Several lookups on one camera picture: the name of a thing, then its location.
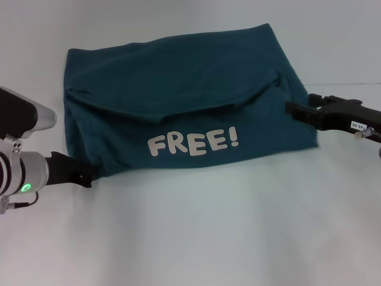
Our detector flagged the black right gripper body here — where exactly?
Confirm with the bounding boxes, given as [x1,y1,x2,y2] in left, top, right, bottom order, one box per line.
[316,95,381,135]

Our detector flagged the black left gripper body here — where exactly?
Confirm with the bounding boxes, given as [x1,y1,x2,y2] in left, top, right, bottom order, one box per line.
[44,151,93,189]

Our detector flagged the teal blue shirt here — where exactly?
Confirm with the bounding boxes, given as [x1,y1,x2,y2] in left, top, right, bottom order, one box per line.
[64,23,320,180]

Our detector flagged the silver stud on right gripper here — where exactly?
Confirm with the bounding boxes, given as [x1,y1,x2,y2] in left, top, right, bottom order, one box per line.
[354,126,376,141]

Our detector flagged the dark cable with silver plug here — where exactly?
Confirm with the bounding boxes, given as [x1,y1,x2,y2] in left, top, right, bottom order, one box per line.
[0,190,40,214]

